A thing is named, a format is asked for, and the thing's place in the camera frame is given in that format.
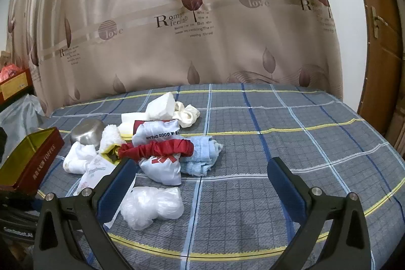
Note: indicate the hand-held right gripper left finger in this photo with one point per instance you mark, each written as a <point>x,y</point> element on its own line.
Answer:
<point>118,180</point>

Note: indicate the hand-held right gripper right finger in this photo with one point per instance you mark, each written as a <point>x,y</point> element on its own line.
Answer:
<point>281,181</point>

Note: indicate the red scrunchie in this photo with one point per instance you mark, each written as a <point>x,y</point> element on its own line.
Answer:
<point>158,150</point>

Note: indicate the white cloth with yellow edge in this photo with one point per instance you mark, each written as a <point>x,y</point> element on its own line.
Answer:
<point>131,122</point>

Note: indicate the white bag with red print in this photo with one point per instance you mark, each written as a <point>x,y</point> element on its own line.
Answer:
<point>158,135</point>

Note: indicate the red tin box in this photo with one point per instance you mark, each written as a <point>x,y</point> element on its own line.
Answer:
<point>34,159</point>

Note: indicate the light blue towel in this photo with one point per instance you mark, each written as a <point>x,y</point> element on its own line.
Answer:
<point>202,156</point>

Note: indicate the white printed cloth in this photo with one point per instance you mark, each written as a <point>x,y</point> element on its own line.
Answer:
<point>93,175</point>

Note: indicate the clear plastic bag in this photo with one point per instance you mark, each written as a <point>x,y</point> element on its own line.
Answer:
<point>152,206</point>

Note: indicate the plaid bed sheet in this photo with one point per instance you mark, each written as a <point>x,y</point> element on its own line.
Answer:
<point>240,194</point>

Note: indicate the white fluffy cloth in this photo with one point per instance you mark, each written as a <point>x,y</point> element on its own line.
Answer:
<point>110,135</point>

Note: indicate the white rolled socks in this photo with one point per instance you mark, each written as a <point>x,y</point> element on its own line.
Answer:
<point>77,159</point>

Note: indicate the steel bowl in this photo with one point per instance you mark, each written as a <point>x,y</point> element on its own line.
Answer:
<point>87,130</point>

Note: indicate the cream scrunchie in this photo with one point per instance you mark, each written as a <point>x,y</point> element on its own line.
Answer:
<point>186,113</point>

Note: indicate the grey plastic bag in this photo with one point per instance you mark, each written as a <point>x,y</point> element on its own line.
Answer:
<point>17,118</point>

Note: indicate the red and yellow carton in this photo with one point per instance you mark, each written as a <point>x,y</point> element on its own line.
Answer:
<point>15,85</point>

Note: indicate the pink plastic bag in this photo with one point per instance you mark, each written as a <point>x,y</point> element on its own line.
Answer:
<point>9,72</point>

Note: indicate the brown wooden door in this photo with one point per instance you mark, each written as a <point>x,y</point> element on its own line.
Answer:
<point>376,51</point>

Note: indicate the beige leaf print curtain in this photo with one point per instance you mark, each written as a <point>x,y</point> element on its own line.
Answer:
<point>189,20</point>

